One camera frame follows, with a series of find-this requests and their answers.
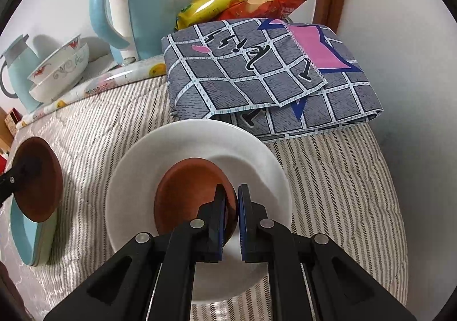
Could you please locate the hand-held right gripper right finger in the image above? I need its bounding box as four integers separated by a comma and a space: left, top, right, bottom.
237, 183, 418, 321

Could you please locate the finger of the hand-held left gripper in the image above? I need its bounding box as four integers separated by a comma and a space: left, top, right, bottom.
0, 155, 43, 207

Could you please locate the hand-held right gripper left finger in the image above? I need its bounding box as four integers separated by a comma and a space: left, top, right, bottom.
43, 183, 229, 321

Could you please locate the small brown bowl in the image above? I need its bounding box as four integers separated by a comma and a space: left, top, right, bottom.
155, 160, 239, 238
12, 137, 64, 223

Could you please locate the blue plate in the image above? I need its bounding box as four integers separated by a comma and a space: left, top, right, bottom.
10, 196, 54, 267

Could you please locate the brown patterned box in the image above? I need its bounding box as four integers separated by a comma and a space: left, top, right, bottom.
4, 107, 25, 138

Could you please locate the white bowl with red print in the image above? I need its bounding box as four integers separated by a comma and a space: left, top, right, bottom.
28, 33, 90, 88

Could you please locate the light blue thermos jug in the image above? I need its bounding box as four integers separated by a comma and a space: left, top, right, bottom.
0, 34, 43, 113

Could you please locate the floral oilcloth mat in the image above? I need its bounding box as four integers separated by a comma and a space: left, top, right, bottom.
15, 56, 168, 128

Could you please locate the folded grey checked cloth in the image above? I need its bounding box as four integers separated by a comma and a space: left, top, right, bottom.
161, 17, 383, 143

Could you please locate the light blue electric kettle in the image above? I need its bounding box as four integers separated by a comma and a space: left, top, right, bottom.
89, 0, 170, 65

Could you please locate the red chips bag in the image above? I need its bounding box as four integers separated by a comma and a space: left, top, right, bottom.
216, 0, 308, 21

